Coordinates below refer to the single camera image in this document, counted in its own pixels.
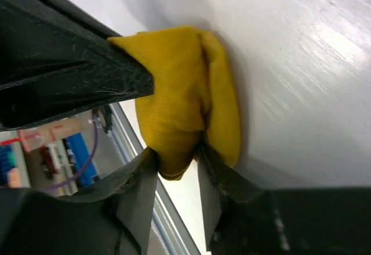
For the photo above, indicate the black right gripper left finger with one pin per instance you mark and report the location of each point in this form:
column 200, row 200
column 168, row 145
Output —
column 33, row 222

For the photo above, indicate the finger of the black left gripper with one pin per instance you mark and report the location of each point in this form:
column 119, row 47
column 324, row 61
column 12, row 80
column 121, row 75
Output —
column 52, row 68
column 77, row 15

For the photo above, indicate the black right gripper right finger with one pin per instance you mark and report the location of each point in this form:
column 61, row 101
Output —
column 241, row 218

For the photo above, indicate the yellow sock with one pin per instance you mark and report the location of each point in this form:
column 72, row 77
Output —
column 194, row 98

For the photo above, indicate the background storage shelf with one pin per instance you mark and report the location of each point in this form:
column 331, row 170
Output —
column 56, row 157

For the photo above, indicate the aluminium mounting rail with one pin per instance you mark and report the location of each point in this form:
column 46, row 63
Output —
column 148, row 211

